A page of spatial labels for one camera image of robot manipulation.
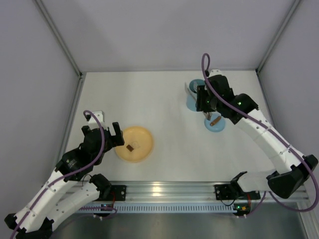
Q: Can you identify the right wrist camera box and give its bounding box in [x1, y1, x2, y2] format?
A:
[208, 69, 223, 78]

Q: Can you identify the blue lid with brown handle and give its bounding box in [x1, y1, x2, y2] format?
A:
[204, 115, 226, 132]

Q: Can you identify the right aluminium frame post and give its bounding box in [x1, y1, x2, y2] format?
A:
[256, 0, 303, 182]

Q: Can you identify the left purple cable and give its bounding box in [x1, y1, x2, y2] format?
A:
[9, 110, 120, 239]

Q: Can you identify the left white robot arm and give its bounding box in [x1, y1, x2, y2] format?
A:
[4, 122, 124, 239]

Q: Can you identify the beige round plate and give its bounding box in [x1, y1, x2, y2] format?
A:
[115, 126, 155, 163]

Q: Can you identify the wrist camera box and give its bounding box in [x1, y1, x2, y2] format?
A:
[85, 111, 105, 128]
[208, 69, 223, 78]

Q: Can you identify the white slotted cable duct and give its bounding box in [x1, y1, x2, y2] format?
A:
[113, 203, 236, 214]

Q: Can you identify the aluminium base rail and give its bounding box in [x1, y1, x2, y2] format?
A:
[41, 181, 309, 203]

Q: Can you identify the left aluminium frame post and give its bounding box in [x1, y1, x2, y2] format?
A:
[33, 0, 84, 164]

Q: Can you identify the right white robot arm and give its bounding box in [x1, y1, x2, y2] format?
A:
[190, 74, 318, 199]

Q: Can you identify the blue lunch box cup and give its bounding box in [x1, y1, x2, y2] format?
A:
[184, 79, 205, 112]

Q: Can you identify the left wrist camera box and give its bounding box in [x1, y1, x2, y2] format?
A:
[85, 111, 105, 128]

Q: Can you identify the aluminium frame post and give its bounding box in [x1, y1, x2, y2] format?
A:
[256, 0, 303, 182]
[33, 0, 84, 164]

